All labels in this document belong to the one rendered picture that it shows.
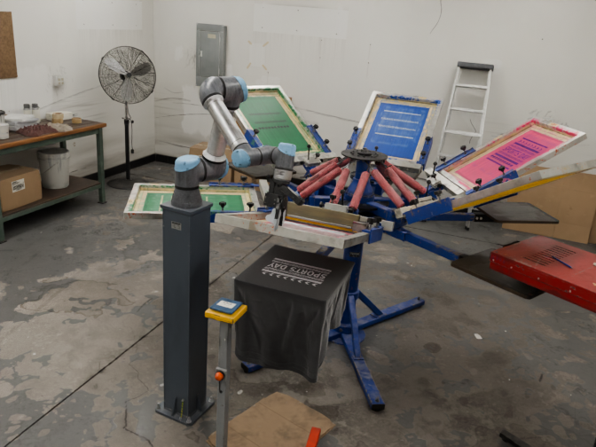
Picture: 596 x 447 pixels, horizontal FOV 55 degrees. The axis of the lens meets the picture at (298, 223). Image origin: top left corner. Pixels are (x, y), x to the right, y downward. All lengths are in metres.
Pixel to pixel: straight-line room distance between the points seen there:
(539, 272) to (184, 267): 1.66
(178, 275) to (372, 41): 4.67
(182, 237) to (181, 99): 5.36
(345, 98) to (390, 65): 0.66
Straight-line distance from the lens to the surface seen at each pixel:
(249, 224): 2.43
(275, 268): 2.76
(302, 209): 2.96
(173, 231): 2.83
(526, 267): 2.83
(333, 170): 3.57
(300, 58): 7.24
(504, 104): 6.81
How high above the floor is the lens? 2.10
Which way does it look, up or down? 20 degrees down
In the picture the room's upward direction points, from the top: 5 degrees clockwise
